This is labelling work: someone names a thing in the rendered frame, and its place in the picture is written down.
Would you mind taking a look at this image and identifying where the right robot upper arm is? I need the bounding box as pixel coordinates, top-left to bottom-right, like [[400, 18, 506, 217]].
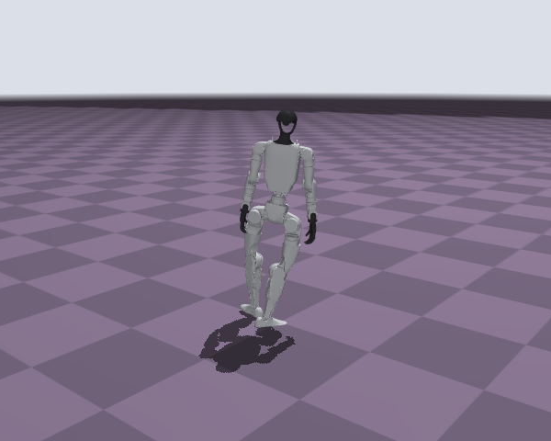
[[299, 146, 315, 190]]

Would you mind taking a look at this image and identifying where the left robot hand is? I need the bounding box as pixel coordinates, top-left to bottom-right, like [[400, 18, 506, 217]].
[[240, 204, 249, 233]]

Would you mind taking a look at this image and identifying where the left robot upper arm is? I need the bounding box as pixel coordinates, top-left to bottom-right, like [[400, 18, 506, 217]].
[[248, 141, 267, 183]]

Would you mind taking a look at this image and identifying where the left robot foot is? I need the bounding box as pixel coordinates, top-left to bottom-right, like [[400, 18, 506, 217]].
[[241, 304, 264, 318]]

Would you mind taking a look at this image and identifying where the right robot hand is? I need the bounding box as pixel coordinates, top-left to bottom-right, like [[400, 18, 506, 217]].
[[304, 213, 317, 244]]

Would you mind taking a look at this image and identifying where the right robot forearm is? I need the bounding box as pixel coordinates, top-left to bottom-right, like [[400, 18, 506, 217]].
[[305, 180, 318, 220]]

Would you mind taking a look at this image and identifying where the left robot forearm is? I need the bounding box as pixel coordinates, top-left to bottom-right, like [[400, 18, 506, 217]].
[[241, 171, 256, 210]]

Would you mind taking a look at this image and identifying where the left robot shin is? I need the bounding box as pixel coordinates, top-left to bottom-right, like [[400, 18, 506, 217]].
[[245, 255, 262, 309]]

